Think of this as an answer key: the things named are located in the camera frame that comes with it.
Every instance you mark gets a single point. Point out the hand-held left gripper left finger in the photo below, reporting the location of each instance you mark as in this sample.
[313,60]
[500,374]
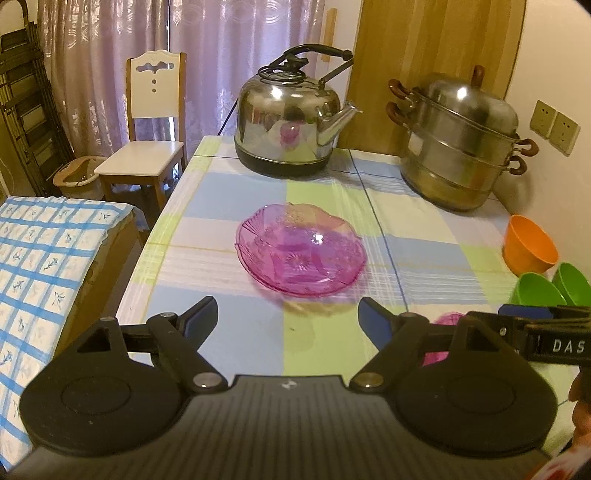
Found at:
[203,314]

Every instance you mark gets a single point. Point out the stainless steel steamer pot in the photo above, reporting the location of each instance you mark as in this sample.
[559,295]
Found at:
[461,138]

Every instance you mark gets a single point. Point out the purple lace curtain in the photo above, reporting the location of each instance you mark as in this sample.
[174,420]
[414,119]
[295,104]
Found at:
[92,46]

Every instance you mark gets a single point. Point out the beige wall socket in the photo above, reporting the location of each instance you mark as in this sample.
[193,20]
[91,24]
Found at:
[543,119]
[565,134]

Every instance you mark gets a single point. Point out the pastel checked tablecloth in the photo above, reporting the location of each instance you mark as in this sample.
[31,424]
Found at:
[323,198]

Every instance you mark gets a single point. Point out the small pink glass bowl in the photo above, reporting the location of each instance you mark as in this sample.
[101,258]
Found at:
[450,318]

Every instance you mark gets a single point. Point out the beige plastic wastebasket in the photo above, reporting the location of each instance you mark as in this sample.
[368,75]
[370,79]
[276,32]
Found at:
[74,182]

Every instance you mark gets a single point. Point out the pink glass plate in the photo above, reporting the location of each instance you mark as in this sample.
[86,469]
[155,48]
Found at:
[300,258]

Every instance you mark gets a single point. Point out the white and wooden chair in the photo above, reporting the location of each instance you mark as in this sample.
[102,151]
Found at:
[154,87]

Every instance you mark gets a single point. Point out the person's right hand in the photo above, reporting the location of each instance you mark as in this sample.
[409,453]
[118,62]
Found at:
[581,388]

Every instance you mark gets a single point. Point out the orange plastic bowl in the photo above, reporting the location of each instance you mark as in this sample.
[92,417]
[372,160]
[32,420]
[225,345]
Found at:
[526,249]

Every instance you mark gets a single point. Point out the dark metal folding rack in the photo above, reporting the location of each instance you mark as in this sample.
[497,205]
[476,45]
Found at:
[27,115]

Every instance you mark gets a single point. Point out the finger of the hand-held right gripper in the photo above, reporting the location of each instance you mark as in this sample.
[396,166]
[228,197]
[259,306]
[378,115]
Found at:
[510,333]
[526,311]

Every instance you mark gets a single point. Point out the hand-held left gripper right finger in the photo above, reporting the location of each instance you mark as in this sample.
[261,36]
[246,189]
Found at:
[375,321]

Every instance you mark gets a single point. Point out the green plastic bowl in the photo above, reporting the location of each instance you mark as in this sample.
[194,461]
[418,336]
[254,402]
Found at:
[535,290]
[573,281]

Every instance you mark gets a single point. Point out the stainless steel kettle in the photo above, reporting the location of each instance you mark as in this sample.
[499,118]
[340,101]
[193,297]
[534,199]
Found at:
[277,106]

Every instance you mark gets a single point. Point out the blue checked cloth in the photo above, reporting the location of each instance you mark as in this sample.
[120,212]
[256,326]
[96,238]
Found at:
[37,258]

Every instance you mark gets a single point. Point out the wooden door panel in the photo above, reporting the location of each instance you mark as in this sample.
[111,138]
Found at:
[415,37]

